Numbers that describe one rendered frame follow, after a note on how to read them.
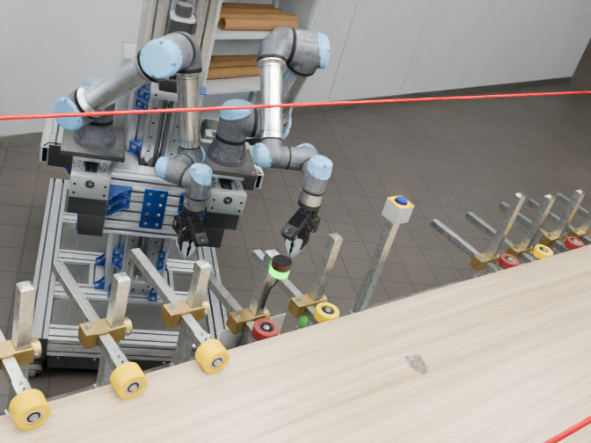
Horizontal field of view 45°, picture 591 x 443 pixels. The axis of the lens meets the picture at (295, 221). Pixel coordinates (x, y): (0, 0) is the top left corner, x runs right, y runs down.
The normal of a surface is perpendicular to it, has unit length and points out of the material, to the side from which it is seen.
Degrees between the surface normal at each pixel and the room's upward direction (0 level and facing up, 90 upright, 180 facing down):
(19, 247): 0
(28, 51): 90
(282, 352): 0
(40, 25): 90
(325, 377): 0
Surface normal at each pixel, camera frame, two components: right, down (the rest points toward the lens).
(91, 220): 0.19, 0.55
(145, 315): 0.26, -0.83
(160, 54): -0.22, 0.36
